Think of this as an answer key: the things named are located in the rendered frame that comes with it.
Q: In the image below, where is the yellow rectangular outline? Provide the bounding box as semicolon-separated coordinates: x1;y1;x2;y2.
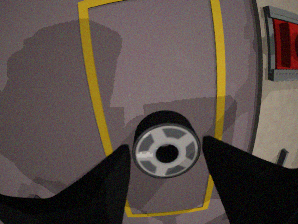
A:
77;0;226;217

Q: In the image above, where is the black wheel with grey hub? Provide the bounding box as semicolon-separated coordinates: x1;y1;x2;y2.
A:
133;111;201;179

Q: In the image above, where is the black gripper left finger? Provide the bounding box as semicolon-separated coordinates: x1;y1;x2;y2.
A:
0;144;130;224

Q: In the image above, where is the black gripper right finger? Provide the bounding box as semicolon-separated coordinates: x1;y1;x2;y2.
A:
202;135;298;224

